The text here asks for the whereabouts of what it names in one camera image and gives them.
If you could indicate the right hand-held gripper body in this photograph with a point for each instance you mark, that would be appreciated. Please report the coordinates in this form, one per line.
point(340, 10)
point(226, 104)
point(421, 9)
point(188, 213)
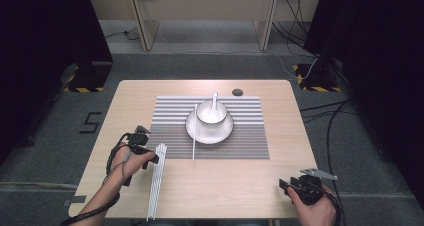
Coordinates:
point(310, 189)

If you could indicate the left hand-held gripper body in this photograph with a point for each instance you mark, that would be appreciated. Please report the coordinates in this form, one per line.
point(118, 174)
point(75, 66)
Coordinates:
point(138, 138)

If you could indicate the white chopstick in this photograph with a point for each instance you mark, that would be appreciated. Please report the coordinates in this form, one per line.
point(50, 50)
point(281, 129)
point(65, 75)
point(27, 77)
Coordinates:
point(160, 182)
point(194, 146)
point(152, 182)
point(156, 182)

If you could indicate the white dark-rimmed plate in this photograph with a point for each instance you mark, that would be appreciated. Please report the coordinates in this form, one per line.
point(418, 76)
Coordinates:
point(213, 136)

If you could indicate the person's left hand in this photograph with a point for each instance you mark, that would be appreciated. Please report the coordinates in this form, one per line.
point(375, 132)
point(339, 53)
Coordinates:
point(131, 164)

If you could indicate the person's right hand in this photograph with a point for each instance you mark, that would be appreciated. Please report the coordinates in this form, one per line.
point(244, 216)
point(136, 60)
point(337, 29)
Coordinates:
point(316, 214)

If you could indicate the grey striped woven placemat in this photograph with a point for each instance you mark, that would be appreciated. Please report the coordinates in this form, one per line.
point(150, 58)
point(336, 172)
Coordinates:
point(246, 136)

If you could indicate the white dark-rimmed bowl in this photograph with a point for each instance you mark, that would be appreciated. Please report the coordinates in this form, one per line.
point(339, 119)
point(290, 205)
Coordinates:
point(203, 114)

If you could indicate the black stand base striped tape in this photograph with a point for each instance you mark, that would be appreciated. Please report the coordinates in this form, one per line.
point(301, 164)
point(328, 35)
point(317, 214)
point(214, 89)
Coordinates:
point(90, 77)
point(316, 82)

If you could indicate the white ceramic spoon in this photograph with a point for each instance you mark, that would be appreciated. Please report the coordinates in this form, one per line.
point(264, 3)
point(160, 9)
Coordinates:
point(214, 101)

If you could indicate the dark curtain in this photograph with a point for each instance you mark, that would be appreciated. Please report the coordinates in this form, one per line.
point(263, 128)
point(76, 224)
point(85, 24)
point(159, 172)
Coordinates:
point(383, 69)
point(40, 52)

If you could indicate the light wooden desk frame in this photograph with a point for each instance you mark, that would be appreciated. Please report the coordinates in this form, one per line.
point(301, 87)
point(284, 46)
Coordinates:
point(200, 2)

